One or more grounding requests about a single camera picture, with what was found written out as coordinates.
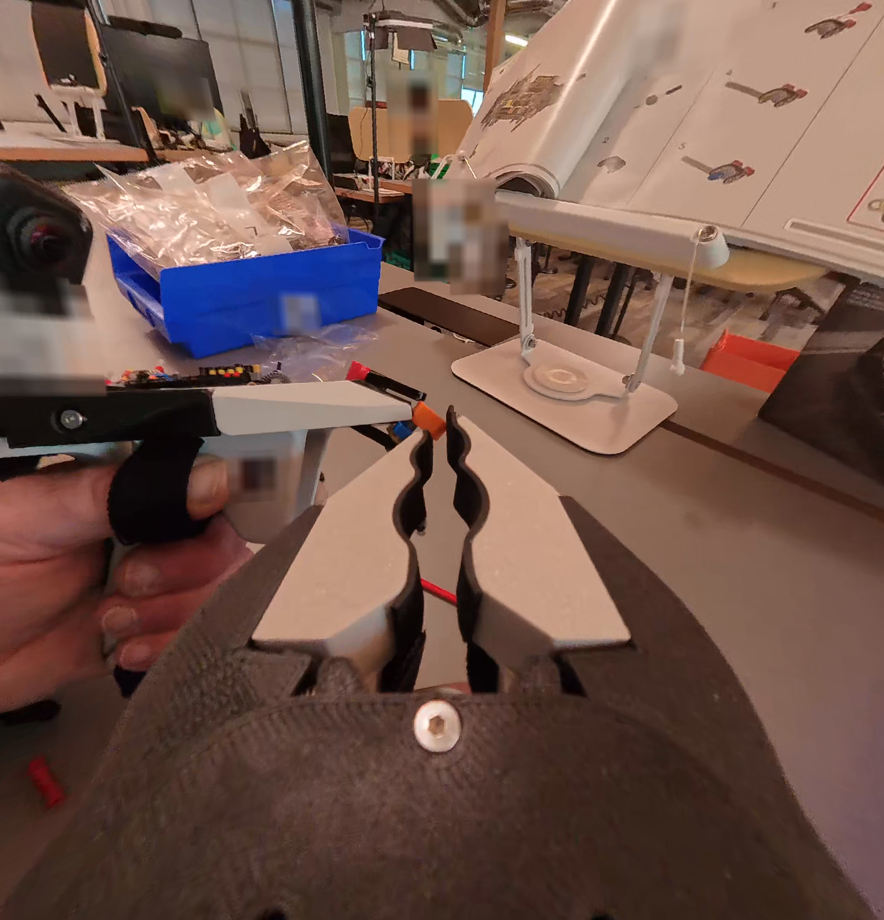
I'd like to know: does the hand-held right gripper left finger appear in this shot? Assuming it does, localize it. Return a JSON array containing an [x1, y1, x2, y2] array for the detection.
[[252, 430, 436, 694]]

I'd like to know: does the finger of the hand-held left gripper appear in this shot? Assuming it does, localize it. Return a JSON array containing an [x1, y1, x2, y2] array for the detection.
[[210, 379, 416, 438]]

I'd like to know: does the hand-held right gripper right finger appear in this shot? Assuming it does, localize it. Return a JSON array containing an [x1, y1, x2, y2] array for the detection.
[[445, 406, 633, 695]]

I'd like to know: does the black frame with red bushes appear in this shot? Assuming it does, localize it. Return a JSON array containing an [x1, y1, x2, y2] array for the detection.
[[345, 361, 429, 450]]

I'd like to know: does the dark printed set box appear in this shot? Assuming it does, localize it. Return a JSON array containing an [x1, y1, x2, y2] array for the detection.
[[757, 276, 884, 495]]

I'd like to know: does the person's left hand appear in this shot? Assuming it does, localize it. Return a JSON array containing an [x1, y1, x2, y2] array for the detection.
[[0, 456, 255, 717]]

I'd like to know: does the clear plastic bag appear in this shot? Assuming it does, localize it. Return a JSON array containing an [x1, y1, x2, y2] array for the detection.
[[251, 322, 380, 383]]

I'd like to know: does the black multicoloured brick chassis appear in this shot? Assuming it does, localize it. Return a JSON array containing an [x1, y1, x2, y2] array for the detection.
[[105, 361, 288, 392]]

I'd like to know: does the blue plastic bin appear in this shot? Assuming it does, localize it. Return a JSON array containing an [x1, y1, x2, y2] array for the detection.
[[106, 230, 385, 359]]

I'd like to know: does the white book stand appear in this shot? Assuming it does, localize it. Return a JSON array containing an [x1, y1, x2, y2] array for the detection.
[[451, 188, 734, 456]]

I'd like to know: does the black flat pad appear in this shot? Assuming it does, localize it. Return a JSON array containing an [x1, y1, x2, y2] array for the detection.
[[377, 286, 521, 347]]

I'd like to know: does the pile of clear plastic bags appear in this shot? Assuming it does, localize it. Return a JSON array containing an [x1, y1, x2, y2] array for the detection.
[[64, 138, 351, 273]]

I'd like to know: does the orange bin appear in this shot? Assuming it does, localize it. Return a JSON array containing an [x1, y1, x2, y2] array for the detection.
[[699, 329, 803, 395]]

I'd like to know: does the black light stand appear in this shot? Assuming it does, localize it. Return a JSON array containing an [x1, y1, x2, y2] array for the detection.
[[361, 9, 441, 211]]

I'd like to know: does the dark steel column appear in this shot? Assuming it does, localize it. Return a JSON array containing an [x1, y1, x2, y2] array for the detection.
[[290, 0, 337, 170]]

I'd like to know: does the black monitor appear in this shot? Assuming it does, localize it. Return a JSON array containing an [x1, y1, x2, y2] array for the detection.
[[100, 25, 223, 138]]

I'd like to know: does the red bush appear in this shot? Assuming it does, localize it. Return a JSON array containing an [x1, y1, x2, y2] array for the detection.
[[28, 755, 66, 806]]

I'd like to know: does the beige table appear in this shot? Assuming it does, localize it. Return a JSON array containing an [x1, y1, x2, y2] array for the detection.
[[510, 237, 831, 342]]

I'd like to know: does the instruction booklet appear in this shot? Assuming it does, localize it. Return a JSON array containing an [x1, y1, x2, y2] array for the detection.
[[456, 0, 884, 288]]

